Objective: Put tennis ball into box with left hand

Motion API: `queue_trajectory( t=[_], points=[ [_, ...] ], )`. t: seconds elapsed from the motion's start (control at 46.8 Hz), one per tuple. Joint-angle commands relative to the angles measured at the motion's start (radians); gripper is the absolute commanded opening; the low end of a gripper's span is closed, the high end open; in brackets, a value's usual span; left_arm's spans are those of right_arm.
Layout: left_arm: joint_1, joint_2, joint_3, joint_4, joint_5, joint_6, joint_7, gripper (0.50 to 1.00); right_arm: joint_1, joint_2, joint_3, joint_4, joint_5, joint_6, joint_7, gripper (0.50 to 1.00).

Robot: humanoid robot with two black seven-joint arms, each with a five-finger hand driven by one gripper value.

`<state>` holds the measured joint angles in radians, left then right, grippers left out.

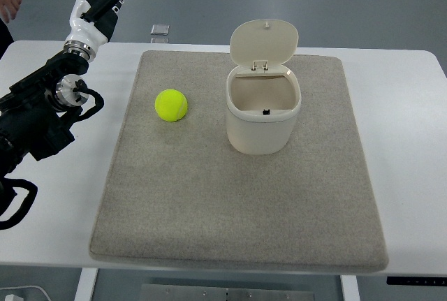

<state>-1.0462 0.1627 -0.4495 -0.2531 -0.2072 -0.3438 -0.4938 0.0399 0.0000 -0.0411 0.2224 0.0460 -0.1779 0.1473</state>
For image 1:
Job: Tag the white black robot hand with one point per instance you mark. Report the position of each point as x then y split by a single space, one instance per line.
92 23

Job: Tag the yellow tennis ball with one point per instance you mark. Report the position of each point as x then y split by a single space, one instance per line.
171 105

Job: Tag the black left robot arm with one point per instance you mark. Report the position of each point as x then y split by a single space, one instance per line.
39 110

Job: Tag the person's hand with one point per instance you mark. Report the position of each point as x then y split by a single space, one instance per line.
9 9

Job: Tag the silver floor socket plate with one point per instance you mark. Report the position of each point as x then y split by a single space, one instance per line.
160 29

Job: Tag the beige bin with open lid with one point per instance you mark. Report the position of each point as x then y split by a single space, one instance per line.
263 96

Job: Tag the grey felt mat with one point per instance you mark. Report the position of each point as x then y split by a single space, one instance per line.
178 193

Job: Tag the white table leg left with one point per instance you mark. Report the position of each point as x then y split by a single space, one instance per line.
86 284

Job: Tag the white table leg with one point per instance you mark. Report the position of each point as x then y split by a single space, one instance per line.
350 289
86 284

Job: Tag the white table leg right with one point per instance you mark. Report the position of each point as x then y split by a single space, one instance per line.
350 289

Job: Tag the black table control panel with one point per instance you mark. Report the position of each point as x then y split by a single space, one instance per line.
416 281

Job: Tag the grey metal base plate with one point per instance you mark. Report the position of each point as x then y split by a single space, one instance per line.
177 292

